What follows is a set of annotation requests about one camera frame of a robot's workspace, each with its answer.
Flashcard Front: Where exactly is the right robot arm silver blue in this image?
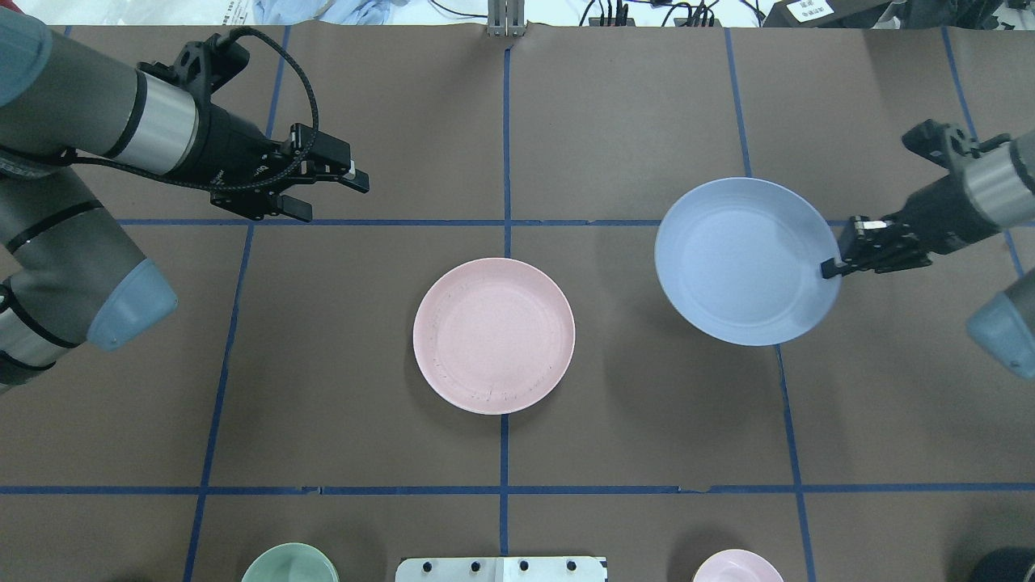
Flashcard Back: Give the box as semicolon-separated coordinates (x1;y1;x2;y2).
821;119;1034;380

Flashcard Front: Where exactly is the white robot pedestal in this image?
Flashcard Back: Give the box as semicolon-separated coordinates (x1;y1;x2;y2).
395;556;609;581

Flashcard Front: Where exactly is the green bowl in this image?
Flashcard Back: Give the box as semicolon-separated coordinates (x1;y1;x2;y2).
241;542;341;581

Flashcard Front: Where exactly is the pink bowl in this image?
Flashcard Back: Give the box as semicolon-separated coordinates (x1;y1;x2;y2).
691;549;783;581

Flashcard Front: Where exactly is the aluminium frame post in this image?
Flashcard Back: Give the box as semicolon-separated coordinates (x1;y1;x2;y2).
487;0;527;37

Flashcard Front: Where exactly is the dark blue pot with lid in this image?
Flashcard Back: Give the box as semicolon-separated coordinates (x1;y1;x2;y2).
967;546;1034;582

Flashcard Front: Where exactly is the blue plate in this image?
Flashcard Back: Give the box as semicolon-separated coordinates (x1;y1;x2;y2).
653;177;842;346

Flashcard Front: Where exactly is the blue cloth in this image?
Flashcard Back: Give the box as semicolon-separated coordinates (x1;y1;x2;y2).
252;1;395;26

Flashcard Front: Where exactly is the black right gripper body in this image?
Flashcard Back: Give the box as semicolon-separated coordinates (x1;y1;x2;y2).
838;120;1012;277

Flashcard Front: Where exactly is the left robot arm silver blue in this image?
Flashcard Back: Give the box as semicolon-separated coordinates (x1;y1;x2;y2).
1;7;369;391

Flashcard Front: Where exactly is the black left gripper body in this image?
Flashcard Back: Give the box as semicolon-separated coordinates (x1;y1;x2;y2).
137;36;353;221

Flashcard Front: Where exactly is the pink plate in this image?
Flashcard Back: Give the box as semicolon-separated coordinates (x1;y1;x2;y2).
412;257;576;415

